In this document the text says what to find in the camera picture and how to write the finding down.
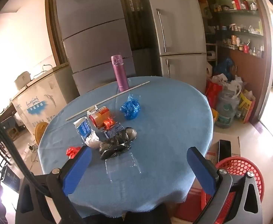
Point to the shelf of bottles and jars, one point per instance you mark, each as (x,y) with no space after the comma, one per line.
(239,16)

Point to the blue tablecloth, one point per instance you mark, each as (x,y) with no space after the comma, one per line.
(169,121)

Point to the clear plastic container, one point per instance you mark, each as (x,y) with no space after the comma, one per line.
(124,168)

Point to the silver two-door refrigerator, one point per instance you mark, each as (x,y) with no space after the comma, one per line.
(180,32)

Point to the yellow plastic bucket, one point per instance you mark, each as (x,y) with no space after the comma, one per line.
(215,116)

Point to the purple thermos bottle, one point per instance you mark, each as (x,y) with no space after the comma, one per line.
(120,74)

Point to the black plastic bag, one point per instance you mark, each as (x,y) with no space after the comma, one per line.
(115,144)

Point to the thin white rod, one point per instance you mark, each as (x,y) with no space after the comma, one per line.
(108,99)

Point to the red plastic basket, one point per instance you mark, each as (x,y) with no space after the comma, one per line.
(239,165)

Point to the white plastic bag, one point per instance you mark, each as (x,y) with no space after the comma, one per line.
(237,82)

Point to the crumpled white tissue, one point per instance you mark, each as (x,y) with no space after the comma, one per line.
(92,140)

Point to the yellow shopping bag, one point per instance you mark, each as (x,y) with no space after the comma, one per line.
(247,108)

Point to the grey three-door refrigerator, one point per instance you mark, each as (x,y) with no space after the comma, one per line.
(92,39)

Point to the yellow plastic stool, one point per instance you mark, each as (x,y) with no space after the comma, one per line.
(41,131)

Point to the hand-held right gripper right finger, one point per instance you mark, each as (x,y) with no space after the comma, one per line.
(201,170)

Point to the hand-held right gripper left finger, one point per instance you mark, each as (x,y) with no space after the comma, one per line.
(77,168)

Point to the red box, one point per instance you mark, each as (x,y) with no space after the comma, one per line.
(192,205)

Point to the white storage rack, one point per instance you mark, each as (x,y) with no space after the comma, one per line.
(212,56)

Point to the black smartphone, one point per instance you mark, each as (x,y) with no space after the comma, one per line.
(224,150)

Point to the orange knotted wrapper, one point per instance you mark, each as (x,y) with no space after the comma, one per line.
(109,123)

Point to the blue white milk carton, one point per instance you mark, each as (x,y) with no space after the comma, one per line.
(83,129)

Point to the red shopping bag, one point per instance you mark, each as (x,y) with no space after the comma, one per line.
(213,93)

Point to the white chest freezer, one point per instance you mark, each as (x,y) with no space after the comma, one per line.
(38,98)

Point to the white rice cooker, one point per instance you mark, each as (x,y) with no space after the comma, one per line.
(22,80)

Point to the dark blue plastic bag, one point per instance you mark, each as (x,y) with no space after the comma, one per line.
(225,66)

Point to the orange carton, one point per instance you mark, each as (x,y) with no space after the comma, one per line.
(100,117)

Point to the small red wrapper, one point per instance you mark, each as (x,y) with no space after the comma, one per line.
(72,151)

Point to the large water jug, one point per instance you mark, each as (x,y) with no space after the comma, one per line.
(227,109)

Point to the cardboard box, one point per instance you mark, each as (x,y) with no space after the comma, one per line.
(235,144)

